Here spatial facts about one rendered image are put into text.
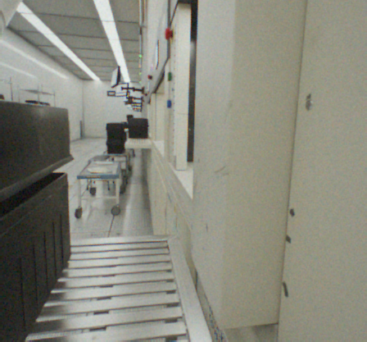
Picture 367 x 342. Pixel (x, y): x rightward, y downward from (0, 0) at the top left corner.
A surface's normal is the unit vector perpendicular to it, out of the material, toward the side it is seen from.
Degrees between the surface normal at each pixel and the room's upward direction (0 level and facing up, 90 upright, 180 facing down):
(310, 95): 90
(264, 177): 90
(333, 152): 90
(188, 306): 0
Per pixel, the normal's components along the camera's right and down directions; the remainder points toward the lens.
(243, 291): 0.18, 0.15
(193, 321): 0.03, -0.99
